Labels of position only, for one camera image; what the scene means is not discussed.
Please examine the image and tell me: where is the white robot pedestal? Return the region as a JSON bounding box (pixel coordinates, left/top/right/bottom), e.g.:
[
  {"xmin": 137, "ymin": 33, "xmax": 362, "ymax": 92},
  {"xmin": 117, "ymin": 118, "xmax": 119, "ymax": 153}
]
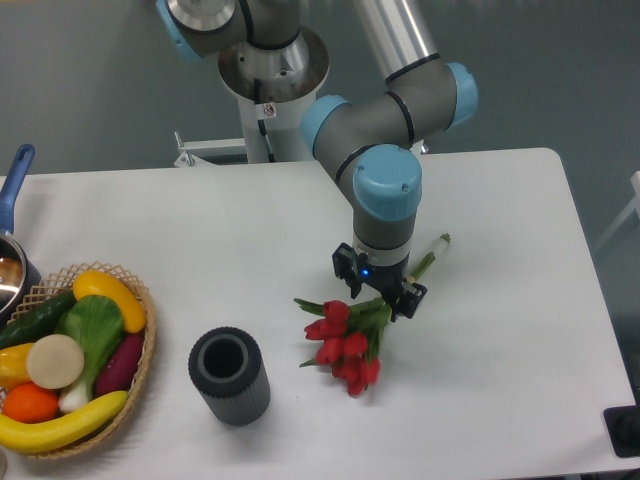
[{"xmin": 173, "ymin": 27, "xmax": 431, "ymax": 169}]

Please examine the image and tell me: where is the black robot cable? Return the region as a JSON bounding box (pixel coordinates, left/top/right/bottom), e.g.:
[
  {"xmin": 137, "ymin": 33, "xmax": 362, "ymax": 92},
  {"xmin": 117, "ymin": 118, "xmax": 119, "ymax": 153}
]
[{"xmin": 253, "ymin": 78, "xmax": 277, "ymax": 163}]

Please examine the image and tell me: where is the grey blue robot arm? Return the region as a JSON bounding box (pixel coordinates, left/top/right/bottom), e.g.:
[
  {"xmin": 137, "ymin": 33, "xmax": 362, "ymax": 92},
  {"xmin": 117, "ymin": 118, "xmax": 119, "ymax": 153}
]
[{"xmin": 156, "ymin": 1, "xmax": 478, "ymax": 318}]

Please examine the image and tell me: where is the woven wicker basket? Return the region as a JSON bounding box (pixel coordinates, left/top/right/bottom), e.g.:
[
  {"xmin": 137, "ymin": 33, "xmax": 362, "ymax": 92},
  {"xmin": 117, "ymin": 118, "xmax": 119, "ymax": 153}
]
[{"xmin": 8, "ymin": 262, "xmax": 157, "ymax": 459}]

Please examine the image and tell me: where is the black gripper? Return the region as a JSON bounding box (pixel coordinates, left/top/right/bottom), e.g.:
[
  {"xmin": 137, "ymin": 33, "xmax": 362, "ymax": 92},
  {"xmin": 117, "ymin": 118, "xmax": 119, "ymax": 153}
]
[{"xmin": 332, "ymin": 243, "xmax": 428, "ymax": 321}]

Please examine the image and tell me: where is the green bok choy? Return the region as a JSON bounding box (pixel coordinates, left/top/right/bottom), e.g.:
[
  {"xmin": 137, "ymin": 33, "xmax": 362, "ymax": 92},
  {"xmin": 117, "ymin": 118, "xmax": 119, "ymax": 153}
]
[{"xmin": 55, "ymin": 296, "xmax": 124, "ymax": 414}]

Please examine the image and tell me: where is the yellow banana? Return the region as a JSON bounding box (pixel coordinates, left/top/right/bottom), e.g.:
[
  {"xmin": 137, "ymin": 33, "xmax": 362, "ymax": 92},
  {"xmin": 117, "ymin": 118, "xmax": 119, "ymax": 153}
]
[{"xmin": 1, "ymin": 391, "xmax": 129, "ymax": 454}]

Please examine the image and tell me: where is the blue handled saucepan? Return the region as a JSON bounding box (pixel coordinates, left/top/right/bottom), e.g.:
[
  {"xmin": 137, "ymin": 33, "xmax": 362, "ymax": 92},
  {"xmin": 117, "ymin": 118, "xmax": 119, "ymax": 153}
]
[{"xmin": 1, "ymin": 144, "xmax": 41, "ymax": 328}]

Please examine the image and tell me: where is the green cucumber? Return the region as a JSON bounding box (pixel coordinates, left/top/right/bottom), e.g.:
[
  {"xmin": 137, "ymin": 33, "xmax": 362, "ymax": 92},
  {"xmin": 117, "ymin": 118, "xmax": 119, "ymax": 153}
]
[{"xmin": 1, "ymin": 291, "xmax": 76, "ymax": 349}]

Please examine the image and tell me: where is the purple sweet potato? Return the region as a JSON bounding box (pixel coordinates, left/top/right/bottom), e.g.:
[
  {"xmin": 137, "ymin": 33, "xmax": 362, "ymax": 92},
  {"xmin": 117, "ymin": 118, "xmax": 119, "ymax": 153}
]
[{"xmin": 94, "ymin": 333, "xmax": 144, "ymax": 397}]

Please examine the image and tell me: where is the black device at edge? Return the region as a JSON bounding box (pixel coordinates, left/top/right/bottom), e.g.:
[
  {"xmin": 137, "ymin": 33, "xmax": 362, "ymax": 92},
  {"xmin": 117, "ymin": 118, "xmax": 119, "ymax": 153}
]
[{"xmin": 603, "ymin": 405, "xmax": 639, "ymax": 458}]

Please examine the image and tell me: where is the yellow bell pepper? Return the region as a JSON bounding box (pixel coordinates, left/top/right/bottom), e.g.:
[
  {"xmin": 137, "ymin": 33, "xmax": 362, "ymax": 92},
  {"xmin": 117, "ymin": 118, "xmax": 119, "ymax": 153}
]
[{"xmin": 0, "ymin": 343, "xmax": 33, "ymax": 391}]

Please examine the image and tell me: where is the red tulip bouquet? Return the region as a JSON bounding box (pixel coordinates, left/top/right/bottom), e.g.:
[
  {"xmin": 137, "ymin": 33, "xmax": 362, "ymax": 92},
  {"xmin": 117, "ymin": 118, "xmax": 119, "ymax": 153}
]
[{"xmin": 293, "ymin": 232, "xmax": 452, "ymax": 398}]

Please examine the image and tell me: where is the dark grey ribbed vase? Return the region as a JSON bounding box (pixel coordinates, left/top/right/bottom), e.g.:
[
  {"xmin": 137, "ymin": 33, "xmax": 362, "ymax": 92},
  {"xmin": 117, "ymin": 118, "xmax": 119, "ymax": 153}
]
[{"xmin": 188, "ymin": 326, "xmax": 271, "ymax": 426}]

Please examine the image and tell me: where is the orange fruit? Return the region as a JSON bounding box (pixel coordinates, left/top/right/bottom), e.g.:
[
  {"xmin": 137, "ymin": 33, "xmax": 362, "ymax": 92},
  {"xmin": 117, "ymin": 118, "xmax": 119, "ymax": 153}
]
[{"xmin": 2, "ymin": 383, "xmax": 58, "ymax": 424}]

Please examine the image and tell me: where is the white furniture frame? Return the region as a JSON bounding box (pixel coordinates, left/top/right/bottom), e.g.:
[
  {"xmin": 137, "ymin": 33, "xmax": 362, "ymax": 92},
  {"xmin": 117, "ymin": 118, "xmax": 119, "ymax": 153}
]
[{"xmin": 594, "ymin": 171, "xmax": 640, "ymax": 252}]

